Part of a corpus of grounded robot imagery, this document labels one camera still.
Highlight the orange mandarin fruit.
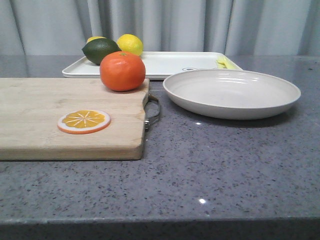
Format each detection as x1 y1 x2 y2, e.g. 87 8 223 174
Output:
99 51 146 92

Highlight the cream shallow plate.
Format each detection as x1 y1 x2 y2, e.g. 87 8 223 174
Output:
163 69 301 120

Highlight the white rectangular tray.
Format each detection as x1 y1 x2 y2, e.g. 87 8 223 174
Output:
61 51 244 81

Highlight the orange slice toy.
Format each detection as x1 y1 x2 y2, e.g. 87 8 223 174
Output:
57 109 111 135

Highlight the yellow lemon front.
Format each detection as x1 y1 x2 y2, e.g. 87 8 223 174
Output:
116 33 144 56

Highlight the green lime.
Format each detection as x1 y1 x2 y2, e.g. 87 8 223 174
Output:
82 38 121 65

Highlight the yellow lemon behind lime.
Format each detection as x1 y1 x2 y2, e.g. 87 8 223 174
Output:
86 36 105 43

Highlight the wooden cutting board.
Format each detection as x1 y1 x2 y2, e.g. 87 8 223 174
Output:
0 77 150 161

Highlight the grey curtain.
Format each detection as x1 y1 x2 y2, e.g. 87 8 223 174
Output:
0 0 320 56

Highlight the metal cutting board handle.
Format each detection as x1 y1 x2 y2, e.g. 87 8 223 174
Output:
143 93 161 131

